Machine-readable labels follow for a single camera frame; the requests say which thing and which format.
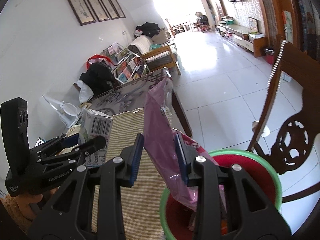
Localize white green milk carton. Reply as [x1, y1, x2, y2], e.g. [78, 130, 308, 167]
[78, 109, 113, 167]

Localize pink plastic bag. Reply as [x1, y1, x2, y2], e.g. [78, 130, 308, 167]
[144, 78, 198, 211]

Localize red green trash bin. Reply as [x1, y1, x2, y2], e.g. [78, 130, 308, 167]
[159, 149, 283, 240]

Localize left hand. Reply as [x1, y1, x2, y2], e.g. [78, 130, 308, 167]
[1, 192, 44, 235]

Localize white desk fan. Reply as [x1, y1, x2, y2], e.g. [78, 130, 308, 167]
[42, 95, 81, 128]

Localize striped yellow table mat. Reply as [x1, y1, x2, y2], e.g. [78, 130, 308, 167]
[106, 108, 166, 239]

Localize wooden carved chair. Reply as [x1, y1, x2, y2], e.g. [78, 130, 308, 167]
[247, 39, 319, 207]

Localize white plastic bag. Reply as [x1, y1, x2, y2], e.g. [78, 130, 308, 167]
[76, 80, 94, 103]

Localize black clothes pile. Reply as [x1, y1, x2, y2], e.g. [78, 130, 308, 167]
[79, 61, 120, 97]

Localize grey patterned table cover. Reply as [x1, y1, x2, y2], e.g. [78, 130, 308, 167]
[90, 68, 171, 116]

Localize magazine rack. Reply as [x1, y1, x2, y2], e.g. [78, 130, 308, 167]
[101, 43, 150, 84]

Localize small red floor bin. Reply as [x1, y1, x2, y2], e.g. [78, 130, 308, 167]
[264, 47, 274, 65]

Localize wooden sofa bench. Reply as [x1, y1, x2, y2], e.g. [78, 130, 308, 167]
[128, 35, 181, 75]

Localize low tv cabinet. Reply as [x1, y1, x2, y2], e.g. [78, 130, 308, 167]
[216, 24, 268, 57]

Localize framed wall pictures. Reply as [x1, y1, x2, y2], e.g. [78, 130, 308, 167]
[67, 0, 126, 26]

